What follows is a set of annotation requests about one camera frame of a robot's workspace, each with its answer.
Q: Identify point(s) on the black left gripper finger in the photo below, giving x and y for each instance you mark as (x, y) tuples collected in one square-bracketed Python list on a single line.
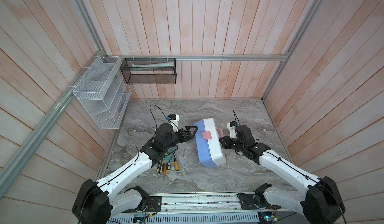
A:
[(191, 130), (188, 136)]

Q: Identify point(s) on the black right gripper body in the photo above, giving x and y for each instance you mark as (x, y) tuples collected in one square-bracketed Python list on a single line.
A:
[(236, 145)]

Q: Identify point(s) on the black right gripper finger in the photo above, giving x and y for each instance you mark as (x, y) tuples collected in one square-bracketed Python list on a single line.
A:
[(228, 146), (226, 140)]

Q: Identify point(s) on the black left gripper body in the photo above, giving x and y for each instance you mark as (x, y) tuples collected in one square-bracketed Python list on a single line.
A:
[(175, 138)]

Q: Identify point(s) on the teal utility knife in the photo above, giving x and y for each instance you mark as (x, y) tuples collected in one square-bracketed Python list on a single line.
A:
[(170, 154)]

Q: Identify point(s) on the white blue plastic toolbox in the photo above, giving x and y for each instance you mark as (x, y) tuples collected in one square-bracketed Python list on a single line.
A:
[(209, 148)]

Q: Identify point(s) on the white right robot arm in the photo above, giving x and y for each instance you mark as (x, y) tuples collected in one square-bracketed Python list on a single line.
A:
[(317, 199)]

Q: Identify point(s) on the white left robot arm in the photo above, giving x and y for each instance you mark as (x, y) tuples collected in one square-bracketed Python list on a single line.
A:
[(98, 201)]

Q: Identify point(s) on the yellow black utility knife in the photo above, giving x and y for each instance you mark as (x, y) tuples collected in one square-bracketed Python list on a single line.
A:
[(160, 167)]

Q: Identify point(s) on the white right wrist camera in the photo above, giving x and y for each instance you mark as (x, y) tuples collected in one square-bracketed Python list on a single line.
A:
[(231, 127)]

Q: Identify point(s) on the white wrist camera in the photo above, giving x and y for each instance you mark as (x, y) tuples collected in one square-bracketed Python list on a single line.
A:
[(173, 120), (231, 127)]

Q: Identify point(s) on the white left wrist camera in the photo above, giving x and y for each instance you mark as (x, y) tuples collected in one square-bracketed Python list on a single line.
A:
[(173, 120)]

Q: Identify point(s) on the orange handled screwdriver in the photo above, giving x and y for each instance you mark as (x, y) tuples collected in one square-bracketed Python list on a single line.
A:
[(164, 170)]

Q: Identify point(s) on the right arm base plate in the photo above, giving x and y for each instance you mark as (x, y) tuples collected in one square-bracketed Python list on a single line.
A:
[(249, 202)]

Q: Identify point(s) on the aluminium front rail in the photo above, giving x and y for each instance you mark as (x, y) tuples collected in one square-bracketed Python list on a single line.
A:
[(182, 203)]

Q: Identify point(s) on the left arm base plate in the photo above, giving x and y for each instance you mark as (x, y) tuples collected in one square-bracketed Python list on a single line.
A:
[(151, 204)]

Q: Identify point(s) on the black mesh wall basket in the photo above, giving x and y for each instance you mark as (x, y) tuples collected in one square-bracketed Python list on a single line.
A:
[(141, 71)]

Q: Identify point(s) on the white wire mesh shelf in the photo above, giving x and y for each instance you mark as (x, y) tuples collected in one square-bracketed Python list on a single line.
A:
[(103, 93)]

